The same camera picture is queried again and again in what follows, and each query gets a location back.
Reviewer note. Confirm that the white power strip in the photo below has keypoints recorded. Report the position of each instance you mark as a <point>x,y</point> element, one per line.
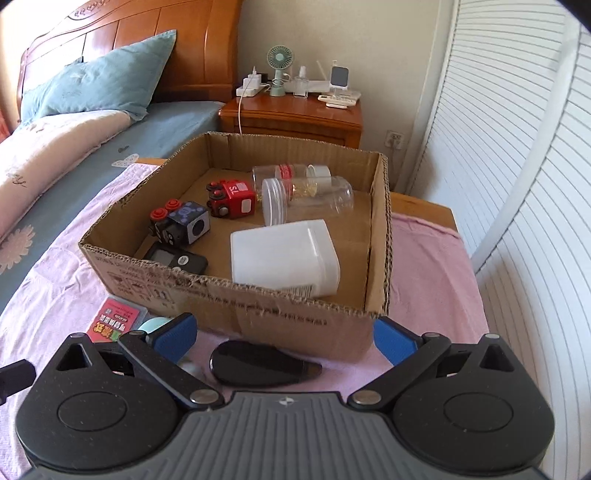
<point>251,91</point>

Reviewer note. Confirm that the white plastic container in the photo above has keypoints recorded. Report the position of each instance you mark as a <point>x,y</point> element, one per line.
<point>277,254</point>

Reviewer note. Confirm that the wooden nightstand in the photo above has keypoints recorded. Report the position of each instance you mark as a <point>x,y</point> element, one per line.
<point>286,115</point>

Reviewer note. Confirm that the white wall outlet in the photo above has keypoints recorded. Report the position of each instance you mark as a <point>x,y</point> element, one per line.
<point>395,137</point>

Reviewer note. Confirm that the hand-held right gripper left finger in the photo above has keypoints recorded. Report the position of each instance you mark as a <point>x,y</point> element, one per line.
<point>175,332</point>

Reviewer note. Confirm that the small green desk fan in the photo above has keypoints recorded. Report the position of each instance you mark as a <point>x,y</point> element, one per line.
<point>280,57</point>

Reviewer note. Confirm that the small white bottle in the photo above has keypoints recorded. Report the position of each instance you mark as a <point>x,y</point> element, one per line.
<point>301,83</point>

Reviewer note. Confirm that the black digital timer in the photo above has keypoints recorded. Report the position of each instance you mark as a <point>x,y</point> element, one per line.
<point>184,261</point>

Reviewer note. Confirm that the pink card box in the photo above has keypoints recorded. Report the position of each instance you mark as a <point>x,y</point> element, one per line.
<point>113,318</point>

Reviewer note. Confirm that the red toy train engine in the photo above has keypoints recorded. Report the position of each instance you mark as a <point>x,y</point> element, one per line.
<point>235,196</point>

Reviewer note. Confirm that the yellow capsule bottle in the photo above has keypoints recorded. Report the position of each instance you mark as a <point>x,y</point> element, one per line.
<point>286,171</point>

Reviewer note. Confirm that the white louvered closet door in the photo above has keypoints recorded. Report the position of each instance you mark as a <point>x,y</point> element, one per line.
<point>485,115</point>
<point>554,277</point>

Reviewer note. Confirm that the black toy train car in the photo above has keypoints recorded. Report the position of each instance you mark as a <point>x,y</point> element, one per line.
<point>191,221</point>

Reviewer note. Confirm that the large teal pillow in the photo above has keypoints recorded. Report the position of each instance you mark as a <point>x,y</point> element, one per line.
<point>101,78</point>

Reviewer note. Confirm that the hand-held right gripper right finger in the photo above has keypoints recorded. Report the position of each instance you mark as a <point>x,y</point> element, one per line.
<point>392,340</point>

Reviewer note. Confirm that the black glossy oval gadget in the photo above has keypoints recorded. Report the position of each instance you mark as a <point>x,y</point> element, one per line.
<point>258,364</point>

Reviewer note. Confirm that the wooden headboard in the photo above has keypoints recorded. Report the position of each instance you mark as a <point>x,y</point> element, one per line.
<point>198,46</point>

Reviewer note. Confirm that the white charger plug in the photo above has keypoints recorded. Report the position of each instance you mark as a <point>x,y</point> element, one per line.
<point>256,76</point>

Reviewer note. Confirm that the blue-grey bed sheet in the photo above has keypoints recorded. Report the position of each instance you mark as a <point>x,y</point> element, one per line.
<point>138,134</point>

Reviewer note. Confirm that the white small device on stand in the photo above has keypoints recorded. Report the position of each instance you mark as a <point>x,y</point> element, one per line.
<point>339,98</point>

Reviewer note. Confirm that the white square device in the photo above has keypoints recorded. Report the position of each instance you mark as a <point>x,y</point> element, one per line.
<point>340,76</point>

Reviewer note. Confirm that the white router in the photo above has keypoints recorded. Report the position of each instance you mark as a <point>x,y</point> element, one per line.
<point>321,85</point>

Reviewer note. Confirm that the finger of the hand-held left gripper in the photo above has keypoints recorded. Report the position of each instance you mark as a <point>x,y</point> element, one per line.
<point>16,376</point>

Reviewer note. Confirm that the brown cardboard box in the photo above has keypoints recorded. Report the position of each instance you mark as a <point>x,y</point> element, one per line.
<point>277,318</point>

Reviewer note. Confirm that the pink floral quilt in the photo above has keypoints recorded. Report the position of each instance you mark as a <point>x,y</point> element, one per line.
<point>46,152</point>

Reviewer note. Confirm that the clear plastic jar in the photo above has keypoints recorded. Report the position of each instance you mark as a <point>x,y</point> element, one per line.
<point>332,194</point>

